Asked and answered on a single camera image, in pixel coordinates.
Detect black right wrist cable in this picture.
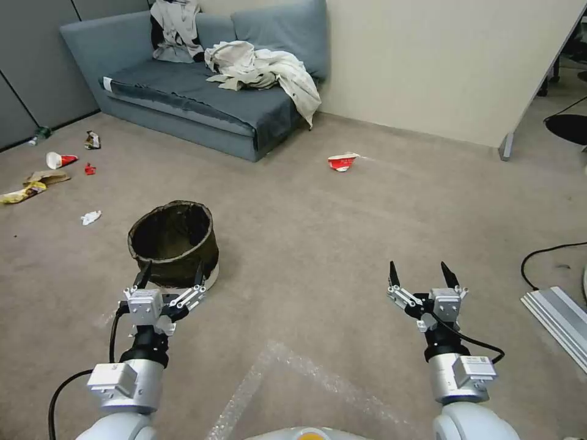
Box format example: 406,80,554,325
457,331,506,367

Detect clear bubble wrap sheet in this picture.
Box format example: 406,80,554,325
205,338,416,440

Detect brown paper bag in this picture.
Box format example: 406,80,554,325
23,169,72,188

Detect blue-grey sofa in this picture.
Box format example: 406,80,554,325
59,0,329,163

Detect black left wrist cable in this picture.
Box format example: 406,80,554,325
108,303,128,365

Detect crushed red paper bowl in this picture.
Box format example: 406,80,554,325
327,150,361,174

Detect black floor cable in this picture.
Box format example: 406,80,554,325
520,241,587,290

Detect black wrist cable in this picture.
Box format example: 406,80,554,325
457,331,506,367
108,303,128,365

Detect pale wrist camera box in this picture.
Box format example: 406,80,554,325
125,287,162,327
430,287,463,325

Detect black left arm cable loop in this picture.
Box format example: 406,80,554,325
47,369,95,440

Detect silver aluminium rails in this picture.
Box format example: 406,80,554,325
520,285,587,369

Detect black round floor base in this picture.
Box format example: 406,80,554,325
542,111,587,147

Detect crumpled white cloth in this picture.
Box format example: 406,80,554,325
203,40,322,130

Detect blue-grey sofa back cushion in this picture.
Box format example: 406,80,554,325
194,12,237,52
230,0,329,83

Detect red and white paper cup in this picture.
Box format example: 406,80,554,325
45,152,79,170

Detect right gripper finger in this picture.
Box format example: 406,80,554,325
440,260,470,299
386,260,426,318

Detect white partition panel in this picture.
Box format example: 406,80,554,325
326,0,584,162

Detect dark round trash can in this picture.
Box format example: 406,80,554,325
127,199,222,290

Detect white robot front shell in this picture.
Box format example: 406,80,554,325
246,425,369,440

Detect yellow snack wrapper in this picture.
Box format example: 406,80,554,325
0,181,48,205

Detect black and white patterned cloth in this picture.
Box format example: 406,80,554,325
150,0,206,64

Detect black office chair base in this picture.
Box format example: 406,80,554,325
536,27,587,98

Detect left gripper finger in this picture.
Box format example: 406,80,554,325
166,260,207,315
122,260,153,298

